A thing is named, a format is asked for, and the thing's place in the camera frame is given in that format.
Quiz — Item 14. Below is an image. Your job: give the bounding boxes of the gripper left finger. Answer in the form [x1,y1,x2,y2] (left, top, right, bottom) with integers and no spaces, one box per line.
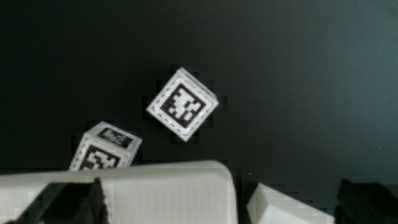
[16,179,110,224]

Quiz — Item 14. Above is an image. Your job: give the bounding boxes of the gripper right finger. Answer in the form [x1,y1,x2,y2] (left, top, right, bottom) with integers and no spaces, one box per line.
[334,179,398,224]

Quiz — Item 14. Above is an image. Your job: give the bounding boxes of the white chair back frame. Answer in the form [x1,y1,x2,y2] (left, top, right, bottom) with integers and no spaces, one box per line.
[0,160,238,224]

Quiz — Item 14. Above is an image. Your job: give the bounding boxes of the white chair leg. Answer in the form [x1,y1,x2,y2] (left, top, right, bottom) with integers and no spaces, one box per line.
[145,68,218,141]
[69,121,142,171]

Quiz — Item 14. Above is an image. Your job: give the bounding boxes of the white chair seat part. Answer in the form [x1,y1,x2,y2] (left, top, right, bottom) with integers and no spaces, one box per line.
[247,183,334,224]

